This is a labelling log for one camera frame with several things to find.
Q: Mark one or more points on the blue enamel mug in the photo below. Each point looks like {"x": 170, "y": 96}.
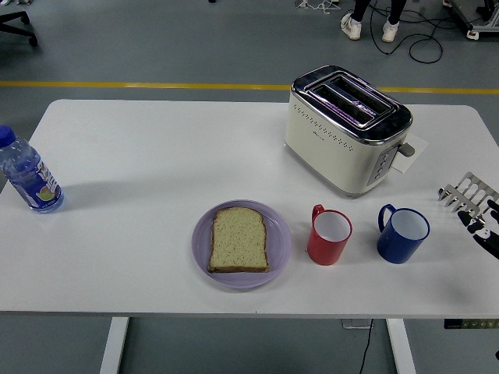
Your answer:
{"x": 397, "y": 249}

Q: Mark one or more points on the cream and chrome toaster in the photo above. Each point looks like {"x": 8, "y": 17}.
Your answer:
{"x": 327, "y": 156}

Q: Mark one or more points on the clear bottle with blue cap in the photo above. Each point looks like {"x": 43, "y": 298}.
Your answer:
{"x": 33, "y": 183}

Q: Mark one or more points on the purple round plate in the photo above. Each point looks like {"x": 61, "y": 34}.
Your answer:
{"x": 280, "y": 241}

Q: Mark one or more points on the person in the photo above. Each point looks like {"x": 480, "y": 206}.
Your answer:
{"x": 360, "y": 9}

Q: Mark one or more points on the white sneaker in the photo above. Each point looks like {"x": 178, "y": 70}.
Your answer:
{"x": 352, "y": 27}
{"x": 390, "y": 33}

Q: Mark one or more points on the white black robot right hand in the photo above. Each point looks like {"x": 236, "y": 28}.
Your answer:
{"x": 481, "y": 233}

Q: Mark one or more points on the black office chair base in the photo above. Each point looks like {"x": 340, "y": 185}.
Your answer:
{"x": 15, "y": 18}

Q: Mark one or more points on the white table leg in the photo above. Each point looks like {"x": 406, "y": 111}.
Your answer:
{"x": 115, "y": 346}
{"x": 401, "y": 346}

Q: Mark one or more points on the silver metal toast rack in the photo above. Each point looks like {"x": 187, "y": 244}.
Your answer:
{"x": 468, "y": 187}

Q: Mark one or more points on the black table control panel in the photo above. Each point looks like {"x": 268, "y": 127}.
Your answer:
{"x": 471, "y": 324}

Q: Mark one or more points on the slice of bread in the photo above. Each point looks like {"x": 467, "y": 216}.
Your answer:
{"x": 238, "y": 241}

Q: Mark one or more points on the equipment cart with metal frame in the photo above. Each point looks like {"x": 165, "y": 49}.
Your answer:
{"x": 481, "y": 19}

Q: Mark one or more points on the white paper sheet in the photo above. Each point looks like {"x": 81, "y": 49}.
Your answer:
{"x": 419, "y": 146}

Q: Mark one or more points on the grey socket box under table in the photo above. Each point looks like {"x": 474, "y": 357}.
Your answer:
{"x": 352, "y": 323}

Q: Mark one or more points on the red enamel mug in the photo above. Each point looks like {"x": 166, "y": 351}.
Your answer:
{"x": 325, "y": 253}

